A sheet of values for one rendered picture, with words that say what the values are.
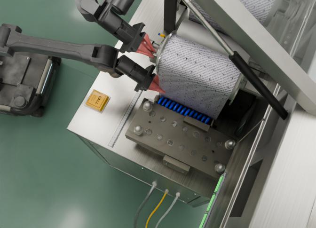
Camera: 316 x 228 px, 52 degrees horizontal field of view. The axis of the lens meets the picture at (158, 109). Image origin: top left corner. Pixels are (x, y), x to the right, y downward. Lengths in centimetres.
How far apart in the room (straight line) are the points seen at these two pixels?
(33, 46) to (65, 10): 159
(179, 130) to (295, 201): 70
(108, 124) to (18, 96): 98
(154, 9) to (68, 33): 120
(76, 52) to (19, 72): 120
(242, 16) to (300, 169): 27
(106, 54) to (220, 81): 39
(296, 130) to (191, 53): 49
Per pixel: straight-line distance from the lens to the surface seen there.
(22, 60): 234
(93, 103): 137
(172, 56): 100
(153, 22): 154
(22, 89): 223
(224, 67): 99
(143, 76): 114
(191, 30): 113
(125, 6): 101
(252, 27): 48
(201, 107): 117
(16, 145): 244
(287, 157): 58
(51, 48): 118
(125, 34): 100
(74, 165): 228
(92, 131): 136
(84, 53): 113
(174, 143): 118
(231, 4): 46
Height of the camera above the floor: 219
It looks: 72 degrees down
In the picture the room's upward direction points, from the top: 1 degrees counter-clockwise
